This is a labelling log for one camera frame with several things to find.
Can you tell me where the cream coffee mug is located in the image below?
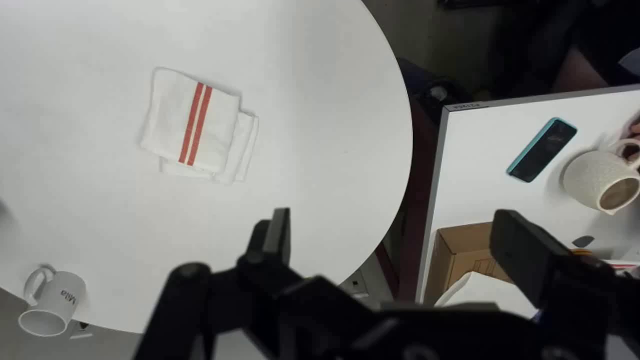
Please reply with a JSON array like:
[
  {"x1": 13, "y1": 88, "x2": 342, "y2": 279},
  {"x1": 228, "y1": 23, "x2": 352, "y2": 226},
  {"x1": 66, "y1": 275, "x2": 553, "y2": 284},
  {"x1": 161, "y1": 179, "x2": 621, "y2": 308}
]
[{"x1": 558, "y1": 137, "x2": 640, "y2": 217}]

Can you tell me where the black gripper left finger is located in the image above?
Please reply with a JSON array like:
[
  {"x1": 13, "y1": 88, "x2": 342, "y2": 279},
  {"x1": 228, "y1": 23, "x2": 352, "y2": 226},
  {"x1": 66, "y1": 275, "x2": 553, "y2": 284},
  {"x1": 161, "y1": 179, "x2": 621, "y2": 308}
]
[{"x1": 239, "y1": 207, "x2": 296, "y2": 270}]

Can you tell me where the large open cardboard box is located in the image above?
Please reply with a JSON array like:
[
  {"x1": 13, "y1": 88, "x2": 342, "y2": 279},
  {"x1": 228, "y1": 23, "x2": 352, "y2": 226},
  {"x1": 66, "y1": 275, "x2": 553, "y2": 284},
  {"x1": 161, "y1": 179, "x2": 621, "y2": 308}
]
[{"x1": 425, "y1": 220, "x2": 515, "y2": 308}]

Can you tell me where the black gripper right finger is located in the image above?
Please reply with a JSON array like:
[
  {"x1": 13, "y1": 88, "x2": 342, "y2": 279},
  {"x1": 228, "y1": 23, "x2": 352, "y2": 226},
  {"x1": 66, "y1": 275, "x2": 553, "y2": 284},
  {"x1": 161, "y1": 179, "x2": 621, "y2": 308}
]
[{"x1": 487, "y1": 208, "x2": 615, "y2": 323}]

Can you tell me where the black smartphone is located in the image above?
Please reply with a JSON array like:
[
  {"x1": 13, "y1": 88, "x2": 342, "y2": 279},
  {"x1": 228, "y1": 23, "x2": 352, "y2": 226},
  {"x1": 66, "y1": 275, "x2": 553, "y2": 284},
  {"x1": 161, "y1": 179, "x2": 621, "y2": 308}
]
[{"x1": 504, "y1": 117, "x2": 580, "y2": 185}]

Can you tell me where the white mug with print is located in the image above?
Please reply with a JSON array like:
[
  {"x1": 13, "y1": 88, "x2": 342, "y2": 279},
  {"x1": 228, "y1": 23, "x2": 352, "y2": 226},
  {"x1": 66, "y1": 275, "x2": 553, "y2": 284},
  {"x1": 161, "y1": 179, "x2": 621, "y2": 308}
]
[{"x1": 16, "y1": 264, "x2": 87, "y2": 340}]

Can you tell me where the white paper package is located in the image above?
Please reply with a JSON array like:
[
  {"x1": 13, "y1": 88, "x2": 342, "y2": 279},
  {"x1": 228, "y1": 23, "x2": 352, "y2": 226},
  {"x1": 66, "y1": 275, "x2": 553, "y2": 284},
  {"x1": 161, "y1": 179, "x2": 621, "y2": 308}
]
[{"x1": 435, "y1": 269, "x2": 542, "y2": 321}]

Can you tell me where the white towel with red stripes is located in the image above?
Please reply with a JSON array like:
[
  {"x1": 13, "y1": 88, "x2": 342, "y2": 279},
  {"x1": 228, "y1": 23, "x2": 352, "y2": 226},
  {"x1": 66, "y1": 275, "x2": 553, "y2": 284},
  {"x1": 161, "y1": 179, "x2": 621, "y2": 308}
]
[{"x1": 135, "y1": 64, "x2": 260, "y2": 186}]

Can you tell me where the white red striped envelope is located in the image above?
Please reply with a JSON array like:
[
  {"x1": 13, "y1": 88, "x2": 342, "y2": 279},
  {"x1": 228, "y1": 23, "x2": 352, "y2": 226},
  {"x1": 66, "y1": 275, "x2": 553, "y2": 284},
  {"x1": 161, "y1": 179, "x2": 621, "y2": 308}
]
[{"x1": 601, "y1": 261, "x2": 640, "y2": 276}]

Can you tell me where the white office desk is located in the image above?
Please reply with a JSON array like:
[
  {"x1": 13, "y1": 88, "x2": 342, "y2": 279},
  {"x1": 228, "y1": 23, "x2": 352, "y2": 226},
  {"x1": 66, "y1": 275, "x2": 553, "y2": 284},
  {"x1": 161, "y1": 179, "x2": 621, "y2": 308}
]
[{"x1": 415, "y1": 85, "x2": 640, "y2": 308}]

